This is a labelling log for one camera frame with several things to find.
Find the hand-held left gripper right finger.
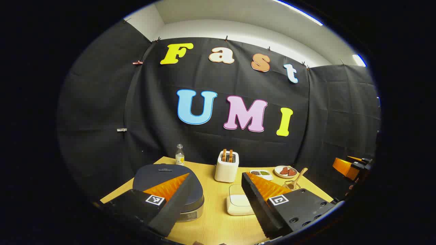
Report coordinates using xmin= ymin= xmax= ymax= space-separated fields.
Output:
xmin=241 ymin=172 xmax=338 ymax=239

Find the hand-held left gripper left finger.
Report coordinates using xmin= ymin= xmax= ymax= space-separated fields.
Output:
xmin=94 ymin=173 xmax=193 ymax=238

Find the dark grey rice cooker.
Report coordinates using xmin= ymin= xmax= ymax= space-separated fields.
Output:
xmin=132 ymin=164 xmax=205 ymax=222

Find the wooden spoon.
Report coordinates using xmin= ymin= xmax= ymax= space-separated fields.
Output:
xmin=285 ymin=167 xmax=308 ymax=190

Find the white divided bean dish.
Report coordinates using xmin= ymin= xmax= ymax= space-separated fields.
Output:
xmin=250 ymin=169 xmax=274 ymax=181

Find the white round plate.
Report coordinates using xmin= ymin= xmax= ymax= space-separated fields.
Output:
xmin=275 ymin=165 xmax=298 ymax=179

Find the small glass bottle yellow label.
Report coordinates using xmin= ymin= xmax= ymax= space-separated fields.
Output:
xmin=175 ymin=144 xmax=185 ymax=166

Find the white toaster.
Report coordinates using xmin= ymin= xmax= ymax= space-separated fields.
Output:
xmin=215 ymin=151 xmax=239 ymax=183

